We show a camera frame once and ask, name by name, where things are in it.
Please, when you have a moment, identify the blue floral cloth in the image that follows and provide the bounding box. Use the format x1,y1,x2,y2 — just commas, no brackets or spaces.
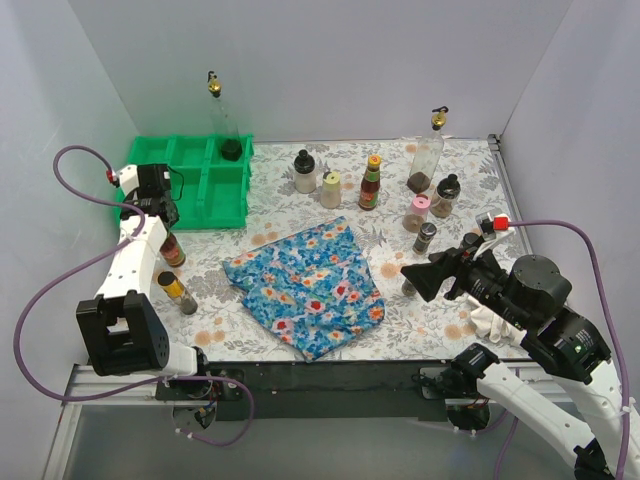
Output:
223,216,385,363

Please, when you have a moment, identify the green plastic compartment bin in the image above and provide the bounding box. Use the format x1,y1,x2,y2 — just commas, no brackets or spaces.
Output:
128,134,254,230

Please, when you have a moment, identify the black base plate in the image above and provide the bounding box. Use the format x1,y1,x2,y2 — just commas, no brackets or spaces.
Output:
154,357,494,424

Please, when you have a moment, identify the tall oil bottle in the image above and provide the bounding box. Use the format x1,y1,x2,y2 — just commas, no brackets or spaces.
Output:
207,71,243,162
406,106,449,194

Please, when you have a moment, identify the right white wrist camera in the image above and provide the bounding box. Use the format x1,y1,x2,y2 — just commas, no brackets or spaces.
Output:
472,210,515,251

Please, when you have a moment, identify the yellow-label spice tube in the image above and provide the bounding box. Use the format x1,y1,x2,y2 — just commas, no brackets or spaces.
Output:
157,271,198,315

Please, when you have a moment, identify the black-cap glass spice jar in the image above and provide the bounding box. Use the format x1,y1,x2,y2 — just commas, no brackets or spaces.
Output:
430,174,461,218

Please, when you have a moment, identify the yellow-cap spice shaker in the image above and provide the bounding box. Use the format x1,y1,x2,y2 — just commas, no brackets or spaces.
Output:
320,171,341,209

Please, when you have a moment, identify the black-cap white powder shaker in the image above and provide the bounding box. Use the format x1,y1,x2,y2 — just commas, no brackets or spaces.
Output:
294,149,316,194

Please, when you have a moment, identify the pink-cap spice shaker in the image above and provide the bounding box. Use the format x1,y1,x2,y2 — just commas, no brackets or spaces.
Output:
402,194,431,233

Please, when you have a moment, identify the red sauce bottle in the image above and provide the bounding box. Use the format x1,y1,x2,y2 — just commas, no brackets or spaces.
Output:
358,155,381,211
160,232,186,268

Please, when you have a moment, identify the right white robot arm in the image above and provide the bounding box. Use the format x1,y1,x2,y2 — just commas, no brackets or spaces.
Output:
401,248,639,479

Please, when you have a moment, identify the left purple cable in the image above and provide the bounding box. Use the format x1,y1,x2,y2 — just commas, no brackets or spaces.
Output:
12,144,256,447

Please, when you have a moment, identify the white crumpled cloth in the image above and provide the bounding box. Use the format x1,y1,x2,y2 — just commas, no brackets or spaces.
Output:
466,296,525,347

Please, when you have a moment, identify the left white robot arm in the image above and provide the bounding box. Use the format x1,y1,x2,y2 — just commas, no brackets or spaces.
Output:
76,163,213,400

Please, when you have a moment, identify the small black-cap pepper jar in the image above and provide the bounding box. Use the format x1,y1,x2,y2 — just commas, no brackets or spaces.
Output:
401,280,417,296

